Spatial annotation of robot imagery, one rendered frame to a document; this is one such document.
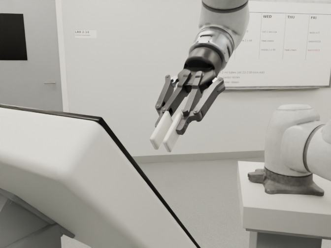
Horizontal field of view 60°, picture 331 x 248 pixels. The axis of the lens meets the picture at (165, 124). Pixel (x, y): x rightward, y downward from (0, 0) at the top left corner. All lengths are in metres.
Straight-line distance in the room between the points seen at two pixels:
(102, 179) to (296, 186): 0.86
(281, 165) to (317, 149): 0.14
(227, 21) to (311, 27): 3.69
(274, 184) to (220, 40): 0.55
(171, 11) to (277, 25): 1.36
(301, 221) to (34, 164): 0.82
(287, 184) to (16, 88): 3.22
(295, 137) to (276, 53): 3.16
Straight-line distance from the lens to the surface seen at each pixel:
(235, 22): 0.67
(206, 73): 0.59
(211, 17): 0.67
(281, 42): 4.09
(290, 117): 0.96
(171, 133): 0.50
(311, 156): 0.92
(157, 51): 3.59
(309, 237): 1.08
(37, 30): 3.65
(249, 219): 0.92
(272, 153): 0.99
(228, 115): 3.87
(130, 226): 0.25
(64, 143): 0.20
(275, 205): 0.93
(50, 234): 0.44
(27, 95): 3.69
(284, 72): 4.12
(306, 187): 1.04
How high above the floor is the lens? 1.23
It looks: 11 degrees down
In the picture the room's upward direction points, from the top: straight up
